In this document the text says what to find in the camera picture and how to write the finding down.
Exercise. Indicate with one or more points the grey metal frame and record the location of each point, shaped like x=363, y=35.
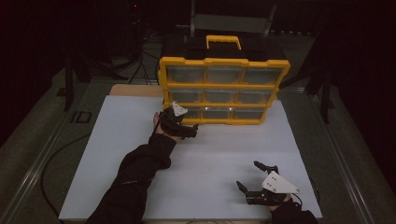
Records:
x=230, y=23

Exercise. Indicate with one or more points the aluminium floor rail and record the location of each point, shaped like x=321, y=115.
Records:
x=40, y=158
x=339, y=155

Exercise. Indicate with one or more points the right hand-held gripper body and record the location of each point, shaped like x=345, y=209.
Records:
x=277, y=185

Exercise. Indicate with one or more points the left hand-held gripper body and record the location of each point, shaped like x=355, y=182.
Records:
x=174, y=123

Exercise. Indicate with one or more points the yellow black drawer organizer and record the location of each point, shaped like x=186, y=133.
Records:
x=224, y=60

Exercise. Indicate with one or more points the clear pull-out plastic drawer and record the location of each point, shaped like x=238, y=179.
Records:
x=193, y=112

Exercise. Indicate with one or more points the rows of clear drawers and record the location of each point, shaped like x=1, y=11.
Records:
x=223, y=74

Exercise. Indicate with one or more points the black metal stand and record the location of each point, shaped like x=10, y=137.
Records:
x=69, y=81
x=325, y=93

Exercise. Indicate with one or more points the tan wooden board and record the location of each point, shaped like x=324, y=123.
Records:
x=134, y=90

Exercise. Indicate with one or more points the person's left hand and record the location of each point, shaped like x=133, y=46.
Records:
x=158, y=129

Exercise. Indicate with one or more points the person's right hand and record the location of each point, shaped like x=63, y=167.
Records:
x=280, y=207

